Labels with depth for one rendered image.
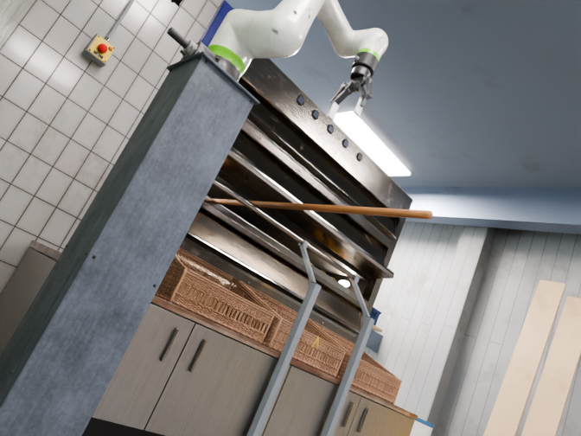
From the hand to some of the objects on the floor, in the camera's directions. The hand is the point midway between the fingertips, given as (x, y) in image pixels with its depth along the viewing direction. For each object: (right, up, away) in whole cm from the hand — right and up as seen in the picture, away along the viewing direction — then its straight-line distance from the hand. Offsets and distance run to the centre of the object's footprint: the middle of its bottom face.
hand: (343, 113), depth 174 cm
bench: (-58, -159, +56) cm, 178 cm away
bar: (-56, -152, +30) cm, 164 cm away
